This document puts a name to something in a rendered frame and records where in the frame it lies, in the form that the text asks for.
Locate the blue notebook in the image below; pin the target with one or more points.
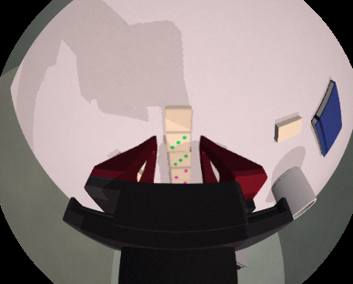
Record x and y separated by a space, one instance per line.
327 121

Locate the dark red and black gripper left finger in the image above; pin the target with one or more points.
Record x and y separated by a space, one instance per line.
126 165

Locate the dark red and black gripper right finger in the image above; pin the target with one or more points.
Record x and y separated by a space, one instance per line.
231 167

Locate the grey mug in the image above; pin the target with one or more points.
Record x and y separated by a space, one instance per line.
294 186

